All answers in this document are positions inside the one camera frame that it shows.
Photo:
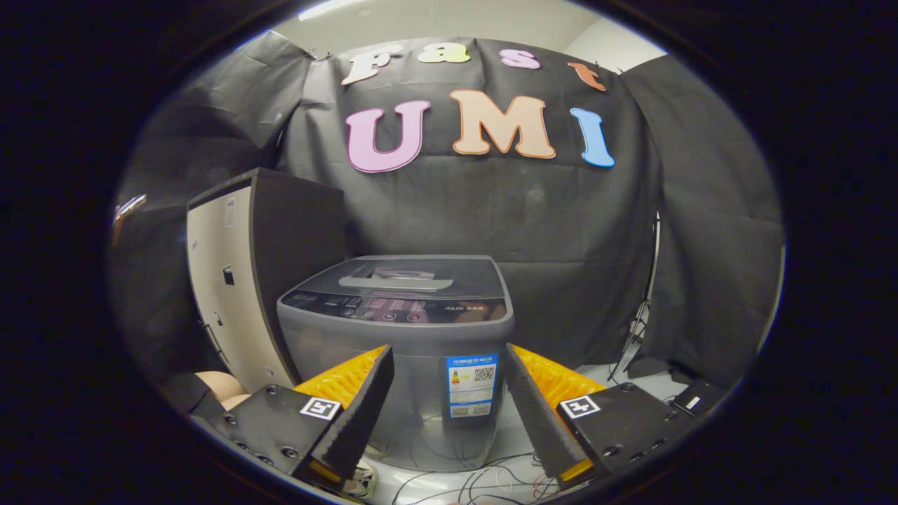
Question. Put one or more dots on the black tripod stand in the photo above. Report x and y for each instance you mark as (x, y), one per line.
(642, 315)

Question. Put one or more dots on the black box with white label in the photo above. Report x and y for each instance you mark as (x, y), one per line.
(701, 396)

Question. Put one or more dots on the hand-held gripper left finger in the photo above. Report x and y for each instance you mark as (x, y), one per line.
(365, 407)

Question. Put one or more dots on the grey top-load washing machine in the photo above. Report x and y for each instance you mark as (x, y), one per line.
(421, 379)

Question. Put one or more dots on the person's shoe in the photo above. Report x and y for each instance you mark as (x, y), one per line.
(363, 480)

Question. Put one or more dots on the beige cabinet with dark top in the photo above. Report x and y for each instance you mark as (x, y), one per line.
(302, 231)

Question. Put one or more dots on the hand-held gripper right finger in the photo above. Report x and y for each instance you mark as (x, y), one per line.
(533, 414)

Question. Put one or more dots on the black backdrop cloth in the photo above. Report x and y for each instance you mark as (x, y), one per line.
(561, 224)

